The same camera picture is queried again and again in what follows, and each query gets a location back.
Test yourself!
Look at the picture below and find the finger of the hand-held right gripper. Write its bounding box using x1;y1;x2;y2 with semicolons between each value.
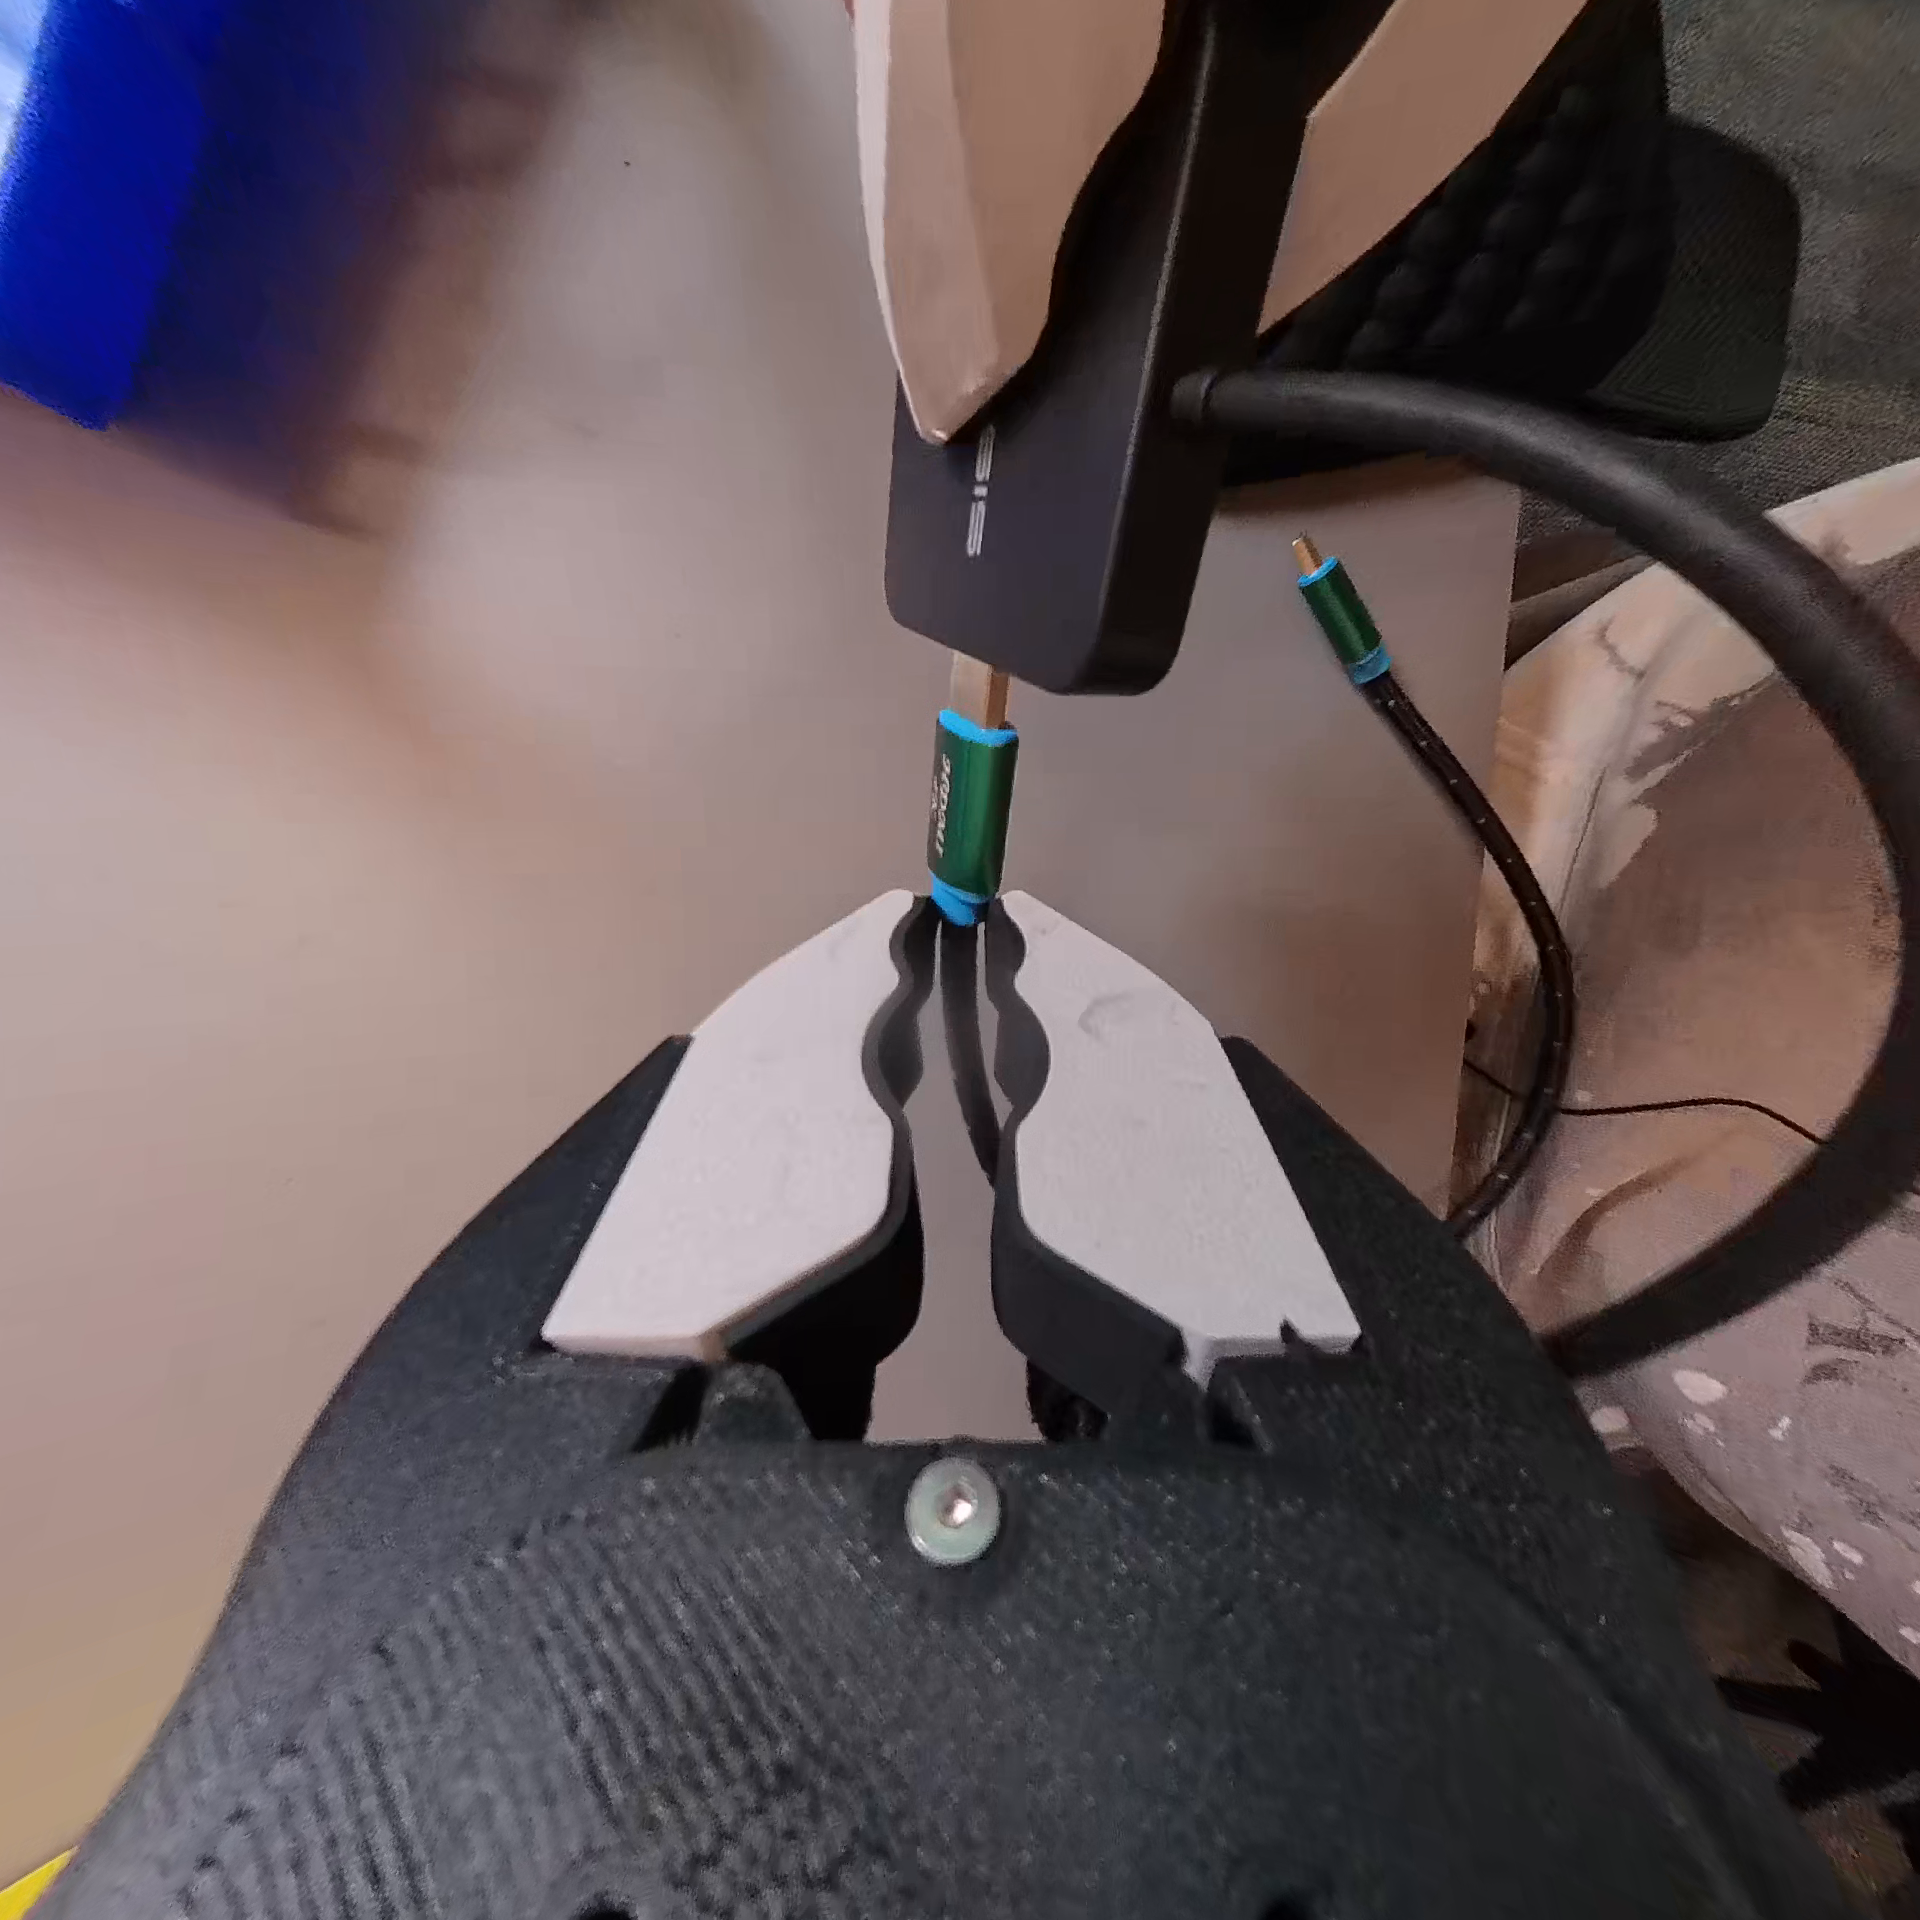
849;0;1167;448
1258;0;1604;339

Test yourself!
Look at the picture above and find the thin black wire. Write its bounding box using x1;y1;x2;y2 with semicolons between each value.
1462;1055;1833;1144

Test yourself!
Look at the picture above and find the black adapter cable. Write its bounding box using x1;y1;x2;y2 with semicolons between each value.
1170;367;1920;1374

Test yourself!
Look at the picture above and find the black usb adapter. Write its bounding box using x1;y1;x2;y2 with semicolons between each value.
882;0;1396;699

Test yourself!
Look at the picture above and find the blue plastic bin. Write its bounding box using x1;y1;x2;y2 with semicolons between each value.
0;0;219;431

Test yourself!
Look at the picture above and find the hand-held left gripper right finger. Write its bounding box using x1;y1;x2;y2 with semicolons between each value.
988;886;1366;1386

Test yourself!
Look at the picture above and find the person's grey hoodie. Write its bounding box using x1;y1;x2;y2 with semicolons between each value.
1447;456;1920;1652

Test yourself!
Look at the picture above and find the black chair armrest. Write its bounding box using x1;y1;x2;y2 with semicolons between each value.
1223;0;1802;490

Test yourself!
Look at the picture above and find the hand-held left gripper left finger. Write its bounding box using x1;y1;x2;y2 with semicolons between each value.
538;886;924;1367

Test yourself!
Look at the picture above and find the braided hdmi cable green plug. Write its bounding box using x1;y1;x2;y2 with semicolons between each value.
919;533;1577;1239

